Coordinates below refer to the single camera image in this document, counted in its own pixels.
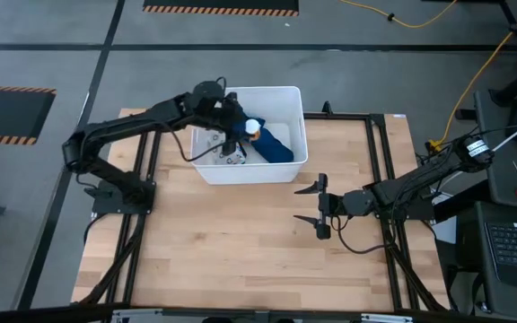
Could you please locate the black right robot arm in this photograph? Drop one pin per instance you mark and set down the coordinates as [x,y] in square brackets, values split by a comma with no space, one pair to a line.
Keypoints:
[420,179]

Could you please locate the black hazard striped floor mat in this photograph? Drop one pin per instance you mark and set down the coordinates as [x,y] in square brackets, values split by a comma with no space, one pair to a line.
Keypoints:
[220,4]
[7,114]

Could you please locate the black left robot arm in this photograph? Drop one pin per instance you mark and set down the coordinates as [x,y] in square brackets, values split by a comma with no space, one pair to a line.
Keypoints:
[128,123]

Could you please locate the blue cloth bundle white tie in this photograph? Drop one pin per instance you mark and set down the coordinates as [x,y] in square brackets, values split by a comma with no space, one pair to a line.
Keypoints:
[276,150]

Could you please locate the black crossbar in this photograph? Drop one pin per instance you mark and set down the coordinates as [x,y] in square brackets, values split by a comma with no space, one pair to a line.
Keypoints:
[61,314]

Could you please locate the black aluminium table frame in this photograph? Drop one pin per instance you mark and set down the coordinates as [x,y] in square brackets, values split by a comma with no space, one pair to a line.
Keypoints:
[375,117]

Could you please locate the orange pill bottle white cap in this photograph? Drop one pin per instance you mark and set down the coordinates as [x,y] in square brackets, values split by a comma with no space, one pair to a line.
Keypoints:
[252,126]

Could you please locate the white plastic bin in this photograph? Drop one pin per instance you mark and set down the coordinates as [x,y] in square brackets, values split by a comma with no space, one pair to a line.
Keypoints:
[285,103]

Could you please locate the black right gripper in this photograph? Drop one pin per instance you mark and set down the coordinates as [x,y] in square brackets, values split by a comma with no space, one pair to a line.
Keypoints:
[353,204]

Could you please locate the black side desk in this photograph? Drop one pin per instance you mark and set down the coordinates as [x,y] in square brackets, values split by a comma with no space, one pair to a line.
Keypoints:
[505,188]

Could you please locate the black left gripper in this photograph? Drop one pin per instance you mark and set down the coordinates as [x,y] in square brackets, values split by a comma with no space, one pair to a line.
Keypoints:
[230,112]

